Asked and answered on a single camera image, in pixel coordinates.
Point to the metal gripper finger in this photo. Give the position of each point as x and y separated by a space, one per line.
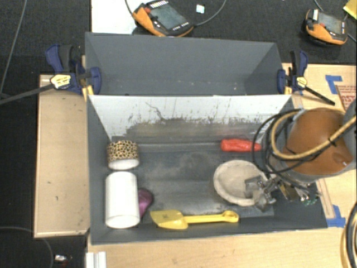
263 201
254 186

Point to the beige bowl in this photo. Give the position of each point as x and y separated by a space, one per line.
230 180

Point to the grey metal bin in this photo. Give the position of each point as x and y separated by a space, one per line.
184 174

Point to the yellow plastic scoop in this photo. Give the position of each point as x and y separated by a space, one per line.
170 220

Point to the purple rounded object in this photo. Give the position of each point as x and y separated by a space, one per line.
145 201

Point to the white plastic cylinder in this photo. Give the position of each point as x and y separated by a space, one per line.
121 198

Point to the leopard print tape roll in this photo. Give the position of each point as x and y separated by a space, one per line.
122 151

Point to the pale wood board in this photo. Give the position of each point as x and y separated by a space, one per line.
61 160

